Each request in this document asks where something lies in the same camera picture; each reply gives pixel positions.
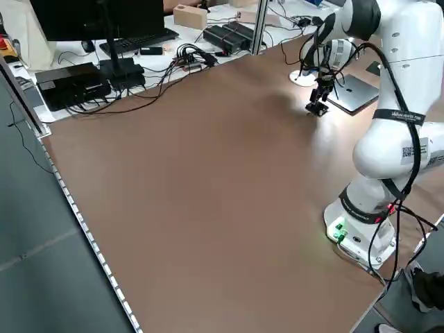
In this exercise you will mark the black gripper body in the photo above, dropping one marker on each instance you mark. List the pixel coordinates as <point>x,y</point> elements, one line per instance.
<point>326,81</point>

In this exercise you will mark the small black square object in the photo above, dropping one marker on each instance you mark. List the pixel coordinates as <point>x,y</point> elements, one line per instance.
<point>318,111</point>

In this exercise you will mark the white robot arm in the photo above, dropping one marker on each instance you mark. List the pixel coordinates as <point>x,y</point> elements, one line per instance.
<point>399,52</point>

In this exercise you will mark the grey closed laptop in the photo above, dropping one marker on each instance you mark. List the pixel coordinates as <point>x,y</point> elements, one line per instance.
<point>357,92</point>

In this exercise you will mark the black computer mouse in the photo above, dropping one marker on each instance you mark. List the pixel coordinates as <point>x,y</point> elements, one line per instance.
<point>87,45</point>

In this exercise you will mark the pale flat wooden block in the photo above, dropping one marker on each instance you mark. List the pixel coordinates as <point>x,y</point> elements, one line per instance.
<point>246,16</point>

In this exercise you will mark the usb hub with plugs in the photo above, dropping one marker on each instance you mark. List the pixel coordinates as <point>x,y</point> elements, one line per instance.
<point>189,64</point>

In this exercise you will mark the small black flat device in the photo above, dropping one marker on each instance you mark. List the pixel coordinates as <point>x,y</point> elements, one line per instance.
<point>151,51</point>

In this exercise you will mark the black keyboard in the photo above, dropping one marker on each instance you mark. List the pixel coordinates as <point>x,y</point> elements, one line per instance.
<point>138,40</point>

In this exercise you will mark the person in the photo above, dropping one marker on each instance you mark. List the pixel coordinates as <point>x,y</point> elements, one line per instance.
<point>425,288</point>

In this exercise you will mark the black computer monitor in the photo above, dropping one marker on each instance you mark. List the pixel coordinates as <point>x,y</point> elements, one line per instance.
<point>97,17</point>

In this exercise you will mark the black docking box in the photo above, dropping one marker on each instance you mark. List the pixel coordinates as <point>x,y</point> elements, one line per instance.
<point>73,85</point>

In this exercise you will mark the red emergency stop button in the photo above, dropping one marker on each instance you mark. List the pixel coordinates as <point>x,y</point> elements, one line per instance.
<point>3,42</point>

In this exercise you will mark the aluminium camera post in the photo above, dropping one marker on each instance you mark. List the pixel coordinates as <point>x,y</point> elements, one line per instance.
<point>259,24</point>

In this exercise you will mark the aluminium frame rail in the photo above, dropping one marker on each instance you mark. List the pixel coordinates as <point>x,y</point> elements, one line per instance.
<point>21,93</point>

